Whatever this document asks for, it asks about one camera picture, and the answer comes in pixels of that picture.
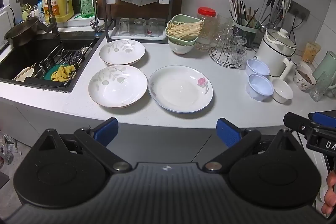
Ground clear glass cup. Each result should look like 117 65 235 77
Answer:
215 14 235 49
232 36 248 62

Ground dark wall socket strip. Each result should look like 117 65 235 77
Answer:
288 0 311 21

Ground white electric pot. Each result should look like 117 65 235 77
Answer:
255 38 297 81

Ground white and blue bottle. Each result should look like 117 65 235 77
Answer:
36 0 47 23

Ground ribbed glass tumbler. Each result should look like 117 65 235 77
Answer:
309 71 333 102

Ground upturned drinking glass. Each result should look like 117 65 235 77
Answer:
147 18 160 36
134 18 147 36
119 18 131 36

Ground sink drain rack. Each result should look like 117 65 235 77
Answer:
39 41 91 83

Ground white leaf print plate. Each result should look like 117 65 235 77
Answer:
88 65 148 108
99 39 146 66

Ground black power cable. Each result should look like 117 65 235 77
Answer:
291 13 301 31

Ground white drip tray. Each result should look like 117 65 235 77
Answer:
109 27 167 41

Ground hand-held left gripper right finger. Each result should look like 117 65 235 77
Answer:
203 118 300 173

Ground yellow cloth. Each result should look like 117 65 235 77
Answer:
51 64 77 82

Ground person's right hand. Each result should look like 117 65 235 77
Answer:
321 168 336 216

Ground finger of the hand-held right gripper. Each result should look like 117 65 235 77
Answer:
283 112 316 136
308 111 336 131

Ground glass pot lid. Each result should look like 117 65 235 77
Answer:
265 28 297 57

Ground glass jar with red lid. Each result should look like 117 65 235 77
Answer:
196 7 217 51

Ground teal plastic dish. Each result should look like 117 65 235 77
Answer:
43 64 61 81

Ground bundle of dry noodles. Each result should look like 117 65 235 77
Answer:
167 20 205 41

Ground wire cup rack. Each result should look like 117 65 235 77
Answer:
209 27 249 67

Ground green chopstick holder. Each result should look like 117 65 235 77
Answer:
232 18 266 48

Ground pale green jug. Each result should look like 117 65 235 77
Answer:
312 50 336 90

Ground metal pot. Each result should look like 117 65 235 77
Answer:
4 16 56 47

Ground white bowl under strainer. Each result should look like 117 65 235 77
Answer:
168 39 196 55

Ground hanging kitchen utensils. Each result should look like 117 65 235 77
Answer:
259 0 292 31

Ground pale blue plastic bowl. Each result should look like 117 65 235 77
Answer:
246 57 270 77
246 73 274 102

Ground yellow paper packet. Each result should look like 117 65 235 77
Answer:
302 42 322 64

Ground floral bowl with brown food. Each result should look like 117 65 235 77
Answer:
293 64 317 92

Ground tall dark faucet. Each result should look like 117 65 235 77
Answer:
16 0 60 38

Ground green strainer basket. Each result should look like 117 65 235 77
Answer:
165 14 205 44

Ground white bowl with chopsticks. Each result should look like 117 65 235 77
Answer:
13 63 38 82

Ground green liquid bottle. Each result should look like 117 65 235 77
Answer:
79 0 95 19

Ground small white bowl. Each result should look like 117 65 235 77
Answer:
271 78 294 103

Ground chrome faucet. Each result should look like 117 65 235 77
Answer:
65 0 102 37

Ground black kitchen sink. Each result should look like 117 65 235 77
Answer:
0 30 107 94

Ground white appliance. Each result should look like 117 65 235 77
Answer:
0 7 16 46

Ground dark scouring pad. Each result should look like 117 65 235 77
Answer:
62 49 85 64

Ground white rose print plate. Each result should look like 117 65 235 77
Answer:
148 65 214 113

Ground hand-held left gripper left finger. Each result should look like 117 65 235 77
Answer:
31 117 133 173

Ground plain white bowl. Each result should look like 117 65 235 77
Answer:
299 60 314 72

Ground bundle of chopsticks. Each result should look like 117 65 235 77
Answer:
228 0 260 28

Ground crumpled plastic bags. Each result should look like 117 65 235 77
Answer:
0 131 18 168

